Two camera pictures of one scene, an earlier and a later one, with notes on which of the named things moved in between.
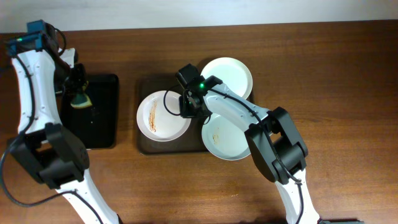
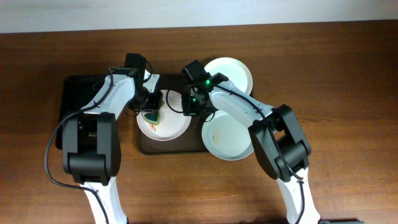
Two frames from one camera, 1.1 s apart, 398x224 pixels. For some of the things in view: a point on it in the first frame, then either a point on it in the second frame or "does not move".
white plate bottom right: [224, 140] does not move
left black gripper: [78, 83] → [153, 101]
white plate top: [232, 73] does not move
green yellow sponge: [81, 100] → [150, 116]
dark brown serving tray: [192, 142] does not move
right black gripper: [188, 109] does not move
